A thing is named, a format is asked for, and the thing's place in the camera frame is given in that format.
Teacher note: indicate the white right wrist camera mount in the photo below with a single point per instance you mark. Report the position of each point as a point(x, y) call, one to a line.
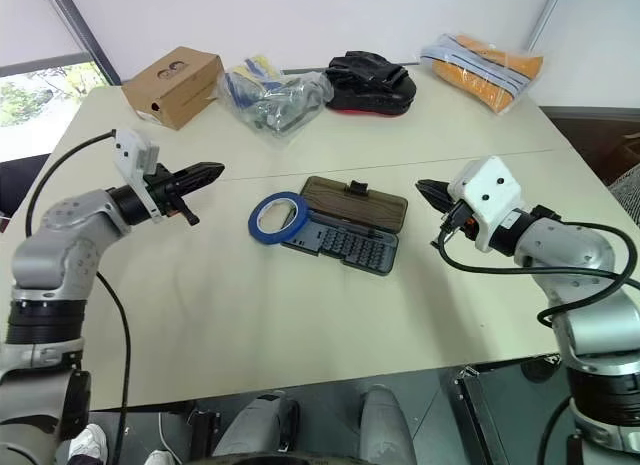
point(487, 190)

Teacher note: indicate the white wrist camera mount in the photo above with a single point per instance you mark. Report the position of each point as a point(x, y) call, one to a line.
point(131, 157)
point(487, 190)

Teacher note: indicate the black chair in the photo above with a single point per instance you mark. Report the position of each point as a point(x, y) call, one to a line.
point(20, 182)

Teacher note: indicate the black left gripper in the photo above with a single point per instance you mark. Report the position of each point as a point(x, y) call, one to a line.
point(159, 187)

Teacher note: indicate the clear bag of blue-yellow items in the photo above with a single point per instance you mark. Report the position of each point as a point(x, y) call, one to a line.
point(272, 97)

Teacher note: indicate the screwdriver bit case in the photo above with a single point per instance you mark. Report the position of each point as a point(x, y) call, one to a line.
point(352, 220)

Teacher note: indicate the black metal table frame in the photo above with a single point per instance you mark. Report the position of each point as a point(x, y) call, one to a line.
point(492, 415)

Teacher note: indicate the dark rounded robot torso edge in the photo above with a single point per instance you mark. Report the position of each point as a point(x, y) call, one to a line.
point(280, 460)

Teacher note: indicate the grey striped cushion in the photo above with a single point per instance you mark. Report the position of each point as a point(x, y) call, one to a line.
point(627, 195)

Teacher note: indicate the white sneaker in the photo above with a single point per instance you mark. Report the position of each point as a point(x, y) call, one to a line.
point(90, 442)
point(161, 457)

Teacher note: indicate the clear bag of orange cloth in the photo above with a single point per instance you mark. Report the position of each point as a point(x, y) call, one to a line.
point(487, 72)

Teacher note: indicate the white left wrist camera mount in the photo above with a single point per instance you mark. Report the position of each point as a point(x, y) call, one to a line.
point(131, 157)

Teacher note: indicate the brown cardboard box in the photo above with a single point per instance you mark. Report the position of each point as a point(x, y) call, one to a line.
point(172, 87)

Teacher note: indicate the dark window frame bar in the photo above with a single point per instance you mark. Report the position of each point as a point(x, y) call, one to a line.
point(87, 30)

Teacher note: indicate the dark brown cabinet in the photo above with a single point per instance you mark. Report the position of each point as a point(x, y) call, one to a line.
point(595, 140)

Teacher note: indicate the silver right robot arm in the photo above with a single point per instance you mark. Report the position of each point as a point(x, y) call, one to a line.
point(580, 265)

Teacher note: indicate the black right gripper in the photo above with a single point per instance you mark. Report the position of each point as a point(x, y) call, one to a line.
point(457, 221)

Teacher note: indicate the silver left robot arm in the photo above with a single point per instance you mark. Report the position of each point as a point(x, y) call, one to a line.
point(60, 245)

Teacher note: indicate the blue tape roll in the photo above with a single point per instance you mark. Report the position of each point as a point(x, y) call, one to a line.
point(260, 220)

